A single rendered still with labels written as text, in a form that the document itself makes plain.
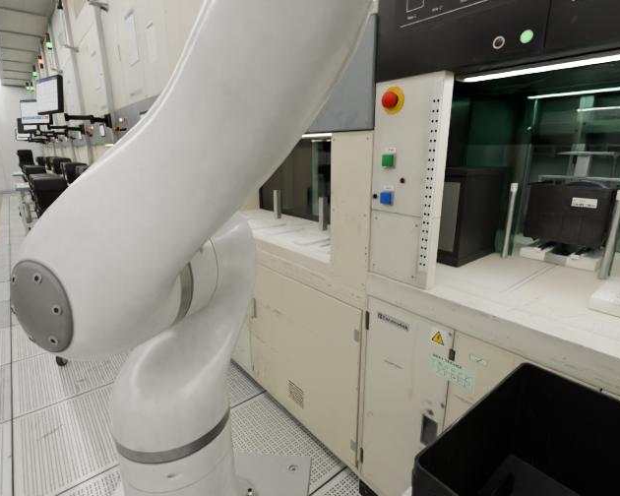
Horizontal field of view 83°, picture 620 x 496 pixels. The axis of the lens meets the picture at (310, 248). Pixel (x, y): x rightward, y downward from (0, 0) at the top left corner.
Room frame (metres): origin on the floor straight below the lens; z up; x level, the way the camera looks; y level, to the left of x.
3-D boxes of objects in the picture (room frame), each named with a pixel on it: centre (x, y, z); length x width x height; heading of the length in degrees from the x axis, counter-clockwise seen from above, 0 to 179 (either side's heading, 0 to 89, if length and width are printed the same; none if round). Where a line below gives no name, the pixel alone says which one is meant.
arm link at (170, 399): (0.36, 0.14, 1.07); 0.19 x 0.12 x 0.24; 156
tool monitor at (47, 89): (3.10, 1.91, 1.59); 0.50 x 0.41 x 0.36; 129
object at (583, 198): (1.15, -0.87, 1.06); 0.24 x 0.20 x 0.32; 39
